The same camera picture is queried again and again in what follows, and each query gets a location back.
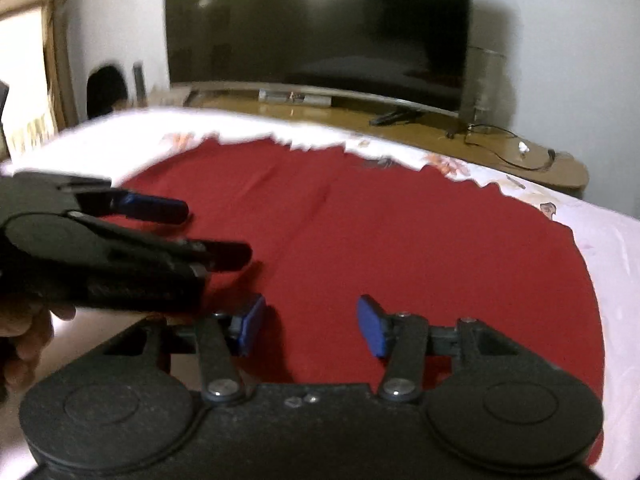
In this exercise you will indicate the floral white bedsheet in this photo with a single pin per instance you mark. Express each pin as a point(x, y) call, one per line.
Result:
point(615, 260)

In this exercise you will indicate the small white object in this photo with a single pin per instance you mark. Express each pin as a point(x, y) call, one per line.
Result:
point(523, 148)

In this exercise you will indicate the wooden television stand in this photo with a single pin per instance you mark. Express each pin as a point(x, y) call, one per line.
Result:
point(410, 135)

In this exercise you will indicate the wooden framed board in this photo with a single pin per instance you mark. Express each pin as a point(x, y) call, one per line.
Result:
point(30, 70)

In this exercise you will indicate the person's left hand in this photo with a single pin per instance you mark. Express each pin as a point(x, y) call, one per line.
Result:
point(25, 340)

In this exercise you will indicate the black flat television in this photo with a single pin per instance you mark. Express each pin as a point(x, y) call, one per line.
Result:
point(320, 35)

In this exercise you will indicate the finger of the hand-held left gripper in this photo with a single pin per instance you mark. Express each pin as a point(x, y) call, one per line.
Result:
point(220, 256)
point(150, 207)

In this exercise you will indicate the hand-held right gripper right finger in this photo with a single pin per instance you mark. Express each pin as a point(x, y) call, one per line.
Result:
point(372, 325)

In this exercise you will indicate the dark rounded object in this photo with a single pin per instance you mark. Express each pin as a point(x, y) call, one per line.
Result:
point(106, 92)

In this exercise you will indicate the red knit sweater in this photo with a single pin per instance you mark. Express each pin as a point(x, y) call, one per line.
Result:
point(400, 240)

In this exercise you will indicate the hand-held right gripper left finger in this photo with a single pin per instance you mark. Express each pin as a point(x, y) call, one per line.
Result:
point(250, 325)

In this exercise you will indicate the silver set-top box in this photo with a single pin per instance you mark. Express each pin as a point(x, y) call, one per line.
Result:
point(295, 98)

